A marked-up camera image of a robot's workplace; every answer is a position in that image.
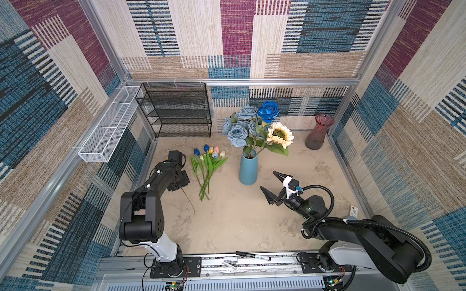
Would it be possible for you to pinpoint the cream sunflower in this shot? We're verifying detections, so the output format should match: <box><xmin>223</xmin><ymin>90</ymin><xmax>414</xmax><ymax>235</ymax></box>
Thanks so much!
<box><xmin>252</xmin><ymin>121</ymin><xmax>294</xmax><ymax>156</ymax></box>

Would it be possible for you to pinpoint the dusty blue rose bouquet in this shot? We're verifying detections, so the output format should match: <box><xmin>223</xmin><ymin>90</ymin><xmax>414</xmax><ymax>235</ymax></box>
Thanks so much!
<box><xmin>222</xmin><ymin>105</ymin><xmax>260</xmax><ymax>158</ymax></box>

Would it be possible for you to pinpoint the deep blue rose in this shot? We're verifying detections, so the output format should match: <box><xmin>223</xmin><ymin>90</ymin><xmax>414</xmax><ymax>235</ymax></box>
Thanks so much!
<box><xmin>257</xmin><ymin>101</ymin><xmax>279</xmax><ymax>124</ymax></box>

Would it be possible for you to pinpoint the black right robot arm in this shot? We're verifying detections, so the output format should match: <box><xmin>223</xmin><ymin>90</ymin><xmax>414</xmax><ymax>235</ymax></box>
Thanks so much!
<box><xmin>260</xmin><ymin>171</ymin><xmax>433</xmax><ymax>284</ymax></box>

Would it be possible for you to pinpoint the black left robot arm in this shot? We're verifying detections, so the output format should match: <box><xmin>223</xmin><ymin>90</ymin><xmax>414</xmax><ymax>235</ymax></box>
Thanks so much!
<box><xmin>119</xmin><ymin>150</ymin><xmax>189</xmax><ymax>277</ymax></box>

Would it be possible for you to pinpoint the light blue ceramic vase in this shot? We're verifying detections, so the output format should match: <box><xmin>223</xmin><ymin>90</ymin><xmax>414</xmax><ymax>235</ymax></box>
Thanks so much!
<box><xmin>239</xmin><ymin>150</ymin><xmax>258</xmax><ymax>186</ymax></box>

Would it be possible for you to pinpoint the dark red glass vase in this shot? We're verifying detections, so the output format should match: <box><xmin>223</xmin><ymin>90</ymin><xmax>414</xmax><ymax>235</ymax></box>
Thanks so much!
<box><xmin>305</xmin><ymin>113</ymin><xmax>334</xmax><ymax>150</ymax></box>

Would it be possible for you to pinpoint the light blue tulip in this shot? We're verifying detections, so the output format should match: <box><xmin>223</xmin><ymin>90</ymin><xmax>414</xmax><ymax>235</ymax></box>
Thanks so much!
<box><xmin>200</xmin><ymin>152</ymin><xmax>219</xmax><ymax>201</ymax></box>

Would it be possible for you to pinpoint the cream white tulip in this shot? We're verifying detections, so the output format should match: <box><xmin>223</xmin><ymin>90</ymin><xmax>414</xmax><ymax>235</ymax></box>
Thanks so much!
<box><xmin>206</xmin><ymin>151</ymin><xmax>228</xmax><ymax>194</ymax></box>

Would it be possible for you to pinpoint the black marker pen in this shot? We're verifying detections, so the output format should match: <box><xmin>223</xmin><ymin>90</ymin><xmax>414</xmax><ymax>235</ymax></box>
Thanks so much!
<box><xmin>235</xmin><ymin>251</ymin><xmax>271</xmax><ymax>261</ymax></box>

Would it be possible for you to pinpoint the small white tag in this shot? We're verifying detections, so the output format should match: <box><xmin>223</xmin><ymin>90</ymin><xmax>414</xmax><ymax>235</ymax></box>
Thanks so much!
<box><xmin>349</xmin><ymin>206</ymin><xmax>359</xmax><ymax>219</ymax></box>

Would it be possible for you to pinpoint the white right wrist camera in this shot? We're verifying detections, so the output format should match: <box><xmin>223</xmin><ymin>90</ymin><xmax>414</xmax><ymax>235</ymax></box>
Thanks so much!
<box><xmin>283</xmin><ymin>176</ymin><xmax>303</xmax><ymax>200</ymax></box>

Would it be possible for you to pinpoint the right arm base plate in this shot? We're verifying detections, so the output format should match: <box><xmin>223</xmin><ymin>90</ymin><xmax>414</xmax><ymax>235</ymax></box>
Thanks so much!
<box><xmin>296</xmin><ymin>252</ymin><xmax>353</xmax><ymax>274</ymax></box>

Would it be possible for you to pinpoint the black wire mesh shelf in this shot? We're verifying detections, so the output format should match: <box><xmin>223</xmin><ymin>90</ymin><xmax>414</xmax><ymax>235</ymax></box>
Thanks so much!
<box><xmin>135</xmin><ymin>82</ymin><xmax>212</xmax><ymax>138</ymax></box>

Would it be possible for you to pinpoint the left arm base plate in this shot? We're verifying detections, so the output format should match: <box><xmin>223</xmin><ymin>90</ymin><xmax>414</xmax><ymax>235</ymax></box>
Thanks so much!
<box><xmin>149</xmin><ymin>257</ymin><xmax>202</xmax><ymax>279</ymax></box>

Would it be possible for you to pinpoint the white wire mesh basket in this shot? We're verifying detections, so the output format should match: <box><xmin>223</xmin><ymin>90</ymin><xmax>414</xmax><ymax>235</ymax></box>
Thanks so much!
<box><xmin>78</xmin><ymin>86</ymin><xmax>139</xmax><ymax>163</ymax></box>

